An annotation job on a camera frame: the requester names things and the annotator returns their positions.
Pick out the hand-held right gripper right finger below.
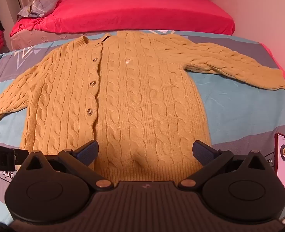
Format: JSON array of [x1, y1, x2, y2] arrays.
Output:
[[177, 140, 269, 191]]

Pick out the smartphone in red case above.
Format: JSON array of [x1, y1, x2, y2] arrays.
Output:
[[274, 133, 285, 194]]

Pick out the grey-blue crumpled cloth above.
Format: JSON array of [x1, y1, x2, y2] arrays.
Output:
[[17, 0, 59, 18]]

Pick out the yellow cable-knit cardigan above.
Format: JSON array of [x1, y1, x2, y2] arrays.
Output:
[[0, 30, 285, 183]]

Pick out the blue grey printed blanket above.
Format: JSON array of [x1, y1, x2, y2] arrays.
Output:
[[0, 30, 285, 225]]

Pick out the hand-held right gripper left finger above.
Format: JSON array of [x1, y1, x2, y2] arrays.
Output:
[[24, 140, 114, 191]]

